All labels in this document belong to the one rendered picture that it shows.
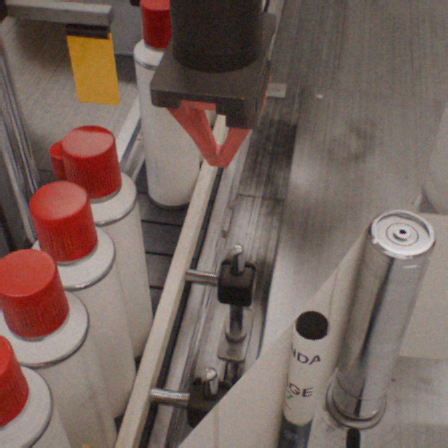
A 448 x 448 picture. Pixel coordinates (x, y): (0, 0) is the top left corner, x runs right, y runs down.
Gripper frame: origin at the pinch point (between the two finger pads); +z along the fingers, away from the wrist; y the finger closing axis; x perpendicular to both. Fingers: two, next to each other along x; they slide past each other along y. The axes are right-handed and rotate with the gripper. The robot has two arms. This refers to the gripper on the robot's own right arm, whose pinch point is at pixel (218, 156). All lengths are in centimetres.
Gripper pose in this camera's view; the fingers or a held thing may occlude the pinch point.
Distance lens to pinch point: 50.2
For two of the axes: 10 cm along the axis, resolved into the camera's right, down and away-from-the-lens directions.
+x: -9.8, -1.3, 1.3
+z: 0.1, 6.9, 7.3
